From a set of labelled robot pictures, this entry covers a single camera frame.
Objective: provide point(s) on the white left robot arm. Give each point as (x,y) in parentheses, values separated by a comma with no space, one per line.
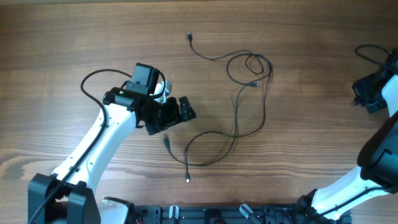
(67,195)

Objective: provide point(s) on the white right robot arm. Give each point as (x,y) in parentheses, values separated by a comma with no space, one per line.
(376,171)

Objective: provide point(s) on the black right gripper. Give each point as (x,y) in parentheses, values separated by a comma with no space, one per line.
(365,91)

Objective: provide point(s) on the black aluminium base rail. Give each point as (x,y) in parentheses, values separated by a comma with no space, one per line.
(269,214)

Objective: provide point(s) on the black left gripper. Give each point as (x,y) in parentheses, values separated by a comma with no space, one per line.
(173,116)

